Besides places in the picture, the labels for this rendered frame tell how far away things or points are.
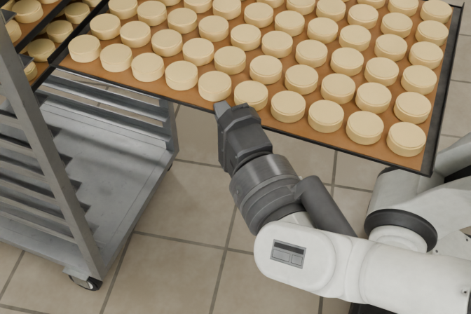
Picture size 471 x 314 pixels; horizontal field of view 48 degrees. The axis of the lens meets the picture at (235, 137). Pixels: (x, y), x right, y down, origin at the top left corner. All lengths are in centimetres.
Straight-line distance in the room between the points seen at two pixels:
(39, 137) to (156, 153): 71
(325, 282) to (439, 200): 51
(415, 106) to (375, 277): 32
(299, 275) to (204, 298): 100
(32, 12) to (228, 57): 37
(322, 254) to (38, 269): 124
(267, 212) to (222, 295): 95
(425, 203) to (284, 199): 46
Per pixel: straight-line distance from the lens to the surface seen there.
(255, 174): 65
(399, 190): 109
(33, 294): 167
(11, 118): 108
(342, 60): 84
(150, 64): 82
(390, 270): 55
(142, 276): 161
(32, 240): 157
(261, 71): 81
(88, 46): 88
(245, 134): 69
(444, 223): 108
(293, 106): 76
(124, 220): 154
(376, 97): 79
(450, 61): 92
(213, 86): 78
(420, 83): 83
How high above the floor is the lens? 144
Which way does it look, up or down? 50 degrees down
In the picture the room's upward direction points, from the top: straight up
